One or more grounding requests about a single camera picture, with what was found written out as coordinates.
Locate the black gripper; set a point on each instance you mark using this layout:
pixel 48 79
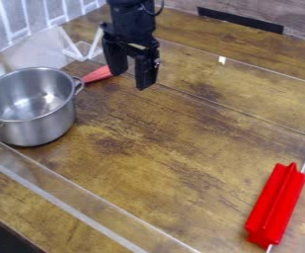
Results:
pixel 131 39

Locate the silver metal pot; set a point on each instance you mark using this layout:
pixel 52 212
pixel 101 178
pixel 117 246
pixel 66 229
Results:
pixel 37 105

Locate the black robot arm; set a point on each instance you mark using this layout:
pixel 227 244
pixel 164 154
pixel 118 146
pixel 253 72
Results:
pixel 133 11

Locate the clear acrylic triangle stand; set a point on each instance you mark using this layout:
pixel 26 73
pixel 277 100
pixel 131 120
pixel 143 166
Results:
pixel 81 50

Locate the red plastic bracket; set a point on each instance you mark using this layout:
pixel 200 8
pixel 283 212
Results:
pixel 275 205

